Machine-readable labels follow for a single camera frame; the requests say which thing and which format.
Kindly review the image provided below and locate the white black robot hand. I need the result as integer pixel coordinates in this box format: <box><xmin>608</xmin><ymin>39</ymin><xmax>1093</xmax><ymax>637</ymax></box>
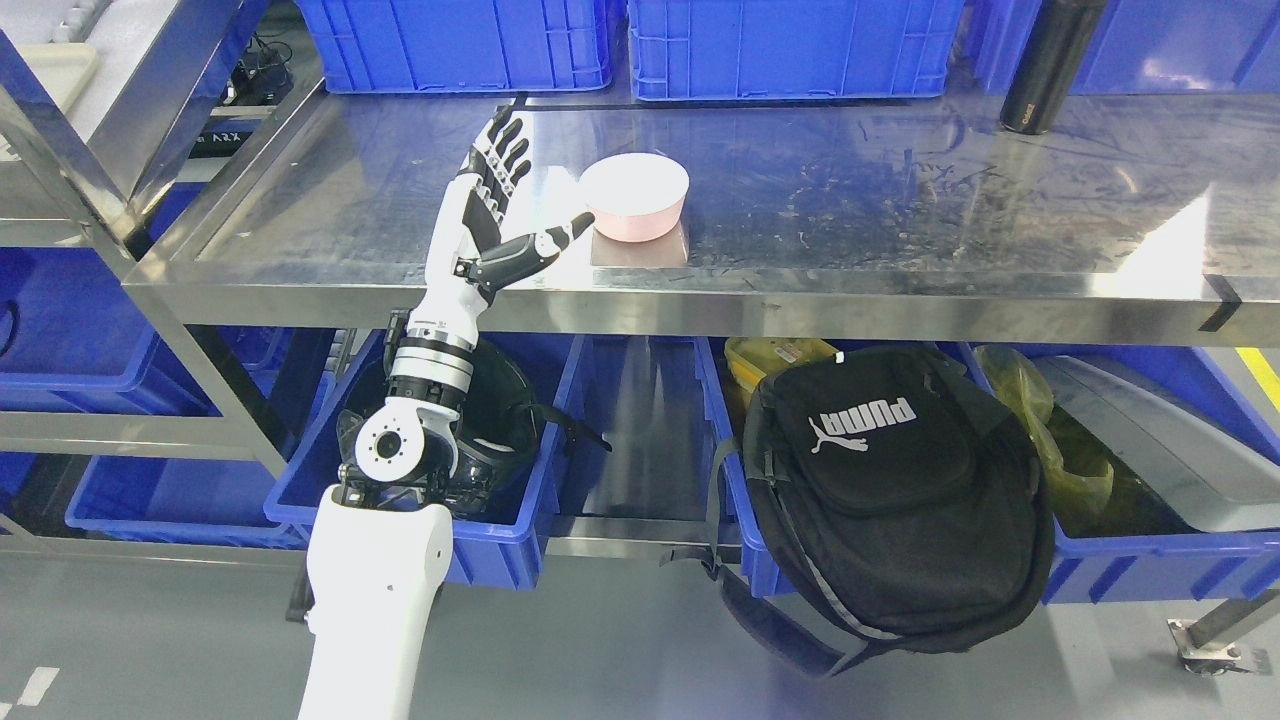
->
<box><xmin>408</xmin><ymin>104</ymin><xmax>595</xmax><ymax>334</ymax></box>

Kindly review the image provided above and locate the pink bowl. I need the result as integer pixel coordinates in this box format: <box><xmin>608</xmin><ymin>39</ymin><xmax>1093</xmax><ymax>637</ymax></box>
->
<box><xmin>579</xmin><ymin>152</ymin><xmax>690</xmax><ymax>243</ymax></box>

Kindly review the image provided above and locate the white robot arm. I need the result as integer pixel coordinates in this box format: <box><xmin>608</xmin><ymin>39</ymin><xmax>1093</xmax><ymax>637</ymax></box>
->
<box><xmin>298</xmin><ymin>309</ymin><xmax>479</xmax><ymax>719</ymax></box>

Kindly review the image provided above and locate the blue crate upper middle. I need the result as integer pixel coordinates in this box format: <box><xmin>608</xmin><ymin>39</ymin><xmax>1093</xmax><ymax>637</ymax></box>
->
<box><xmin>626</xmin><ymin>1</ymin><xmax>966</xmax><ymax>102</ymax></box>

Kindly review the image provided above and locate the steel shelf rack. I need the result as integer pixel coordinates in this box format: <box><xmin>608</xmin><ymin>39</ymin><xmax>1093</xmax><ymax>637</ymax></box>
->
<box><xmin>3</xmin><ymin>1</ymin><xmax>305</xmax><ymax>477</ymax></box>

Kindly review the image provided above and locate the blue crate left shelf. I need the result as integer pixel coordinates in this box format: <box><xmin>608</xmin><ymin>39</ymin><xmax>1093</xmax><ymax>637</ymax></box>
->
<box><xmin>0</xmin><ymin>181</ymin><xmax>221</xmax><ymax>418</ymax></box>

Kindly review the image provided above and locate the black helmet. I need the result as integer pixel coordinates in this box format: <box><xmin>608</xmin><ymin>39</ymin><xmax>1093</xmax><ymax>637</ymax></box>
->
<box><xmin>337</xmin><ymin>340</ymin><xmax>613</xmax><ymax>516</ymax></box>

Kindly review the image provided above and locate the blue crate upper left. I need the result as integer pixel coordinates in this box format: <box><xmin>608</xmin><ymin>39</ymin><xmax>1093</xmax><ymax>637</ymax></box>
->
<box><xmin>297</xmin><ymin>1</ymin><xmax>626</xmax><ymax>94</ymax></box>

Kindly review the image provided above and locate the blue crate with helmet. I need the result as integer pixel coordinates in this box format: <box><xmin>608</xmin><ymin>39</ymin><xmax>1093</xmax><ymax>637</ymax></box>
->
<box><xmin>262</xmin><ymin>331</ymin><xmax>580</xmax><ymax>591</ymax></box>

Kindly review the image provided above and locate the yellow food container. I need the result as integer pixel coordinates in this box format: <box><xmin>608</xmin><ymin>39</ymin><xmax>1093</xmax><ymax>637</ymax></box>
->
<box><xmin>724</xmin><ymin>337</ymin><xmax>837</xmax><ymax>402</ymax></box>

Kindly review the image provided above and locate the blue crate bottom left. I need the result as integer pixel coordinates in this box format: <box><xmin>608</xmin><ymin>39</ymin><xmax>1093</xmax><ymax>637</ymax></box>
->
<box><xmin>65</xmin><ymin>375</ymin><xmax>337</xmax><ymax>551</ymax></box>

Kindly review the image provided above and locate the steel table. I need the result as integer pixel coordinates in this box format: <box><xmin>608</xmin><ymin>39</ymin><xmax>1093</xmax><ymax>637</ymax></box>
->
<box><xmin>124</xmin><ymin>86</ymin><xmax>1277</xmax><ymax>348</ymax></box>

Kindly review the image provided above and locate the cream bear tray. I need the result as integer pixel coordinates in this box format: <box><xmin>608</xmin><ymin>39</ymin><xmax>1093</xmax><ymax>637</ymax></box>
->
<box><xmin>15</xmin><ymin>44</ymin><xmax>102</xmax><ymax>126</ymax></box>

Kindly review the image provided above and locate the black Puma backpack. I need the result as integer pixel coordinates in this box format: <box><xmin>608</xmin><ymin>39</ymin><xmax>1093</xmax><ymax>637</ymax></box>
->
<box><xmin>664</xmin><ymin>345</ymin><xmax>1055</xmax><ymax>678</ymax></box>

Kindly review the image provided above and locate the yellow plastic bag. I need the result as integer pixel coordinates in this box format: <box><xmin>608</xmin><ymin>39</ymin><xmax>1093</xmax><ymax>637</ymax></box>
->
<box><xmin>975</xmin><ymin>345</ymin><xmax>1116</xmax><ymax>537</ymax></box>

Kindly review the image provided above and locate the black water bottle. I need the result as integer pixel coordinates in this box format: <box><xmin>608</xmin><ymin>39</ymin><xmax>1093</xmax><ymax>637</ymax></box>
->
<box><xmin>998</xmin><ymin>1</ymin><xmax>1106</xmax><ymax>136</ymax></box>

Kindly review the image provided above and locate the blue crate upper right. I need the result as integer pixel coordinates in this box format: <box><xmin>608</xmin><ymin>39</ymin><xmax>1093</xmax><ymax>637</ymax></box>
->
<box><xmin>963</xmin><ymin>1</ymin><xmax>1279</xmax><ymax>96</ymax></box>

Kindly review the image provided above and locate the blue crate under backpack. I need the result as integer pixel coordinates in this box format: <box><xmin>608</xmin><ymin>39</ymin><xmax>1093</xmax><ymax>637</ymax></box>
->
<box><xmin>719</xmin><ymin>343</ymin><xmax>1279</xmax><ymax>603</ymax></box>

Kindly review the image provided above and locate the grey plastic lid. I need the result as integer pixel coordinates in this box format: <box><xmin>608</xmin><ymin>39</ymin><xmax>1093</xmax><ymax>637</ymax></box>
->
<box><xmin>1032</xmin><ymin>354</ymin><xmax>1279</xmax><ymax>533</ymax></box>

